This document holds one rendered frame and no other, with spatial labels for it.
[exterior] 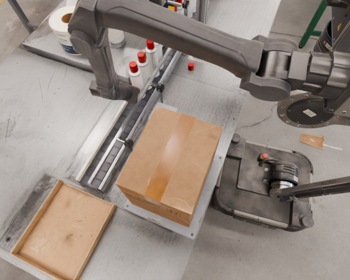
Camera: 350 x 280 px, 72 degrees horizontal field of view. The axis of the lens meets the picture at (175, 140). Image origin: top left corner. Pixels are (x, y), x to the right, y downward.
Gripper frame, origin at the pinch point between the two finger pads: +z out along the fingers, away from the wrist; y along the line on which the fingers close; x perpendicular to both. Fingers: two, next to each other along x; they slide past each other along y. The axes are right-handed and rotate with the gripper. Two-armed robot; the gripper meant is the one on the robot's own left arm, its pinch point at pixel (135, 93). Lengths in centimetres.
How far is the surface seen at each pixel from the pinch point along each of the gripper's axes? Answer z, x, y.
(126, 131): -5.8, 16.4, -3.1
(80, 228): -29, 52, -4
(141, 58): -5.6, -15.3, -1.4
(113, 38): 16.8, -21.1, 26.3
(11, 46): 117, 9, 199
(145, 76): 1.6, -8.4, -1.9
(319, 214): 79, 49, -125
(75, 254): -34, 59, -8
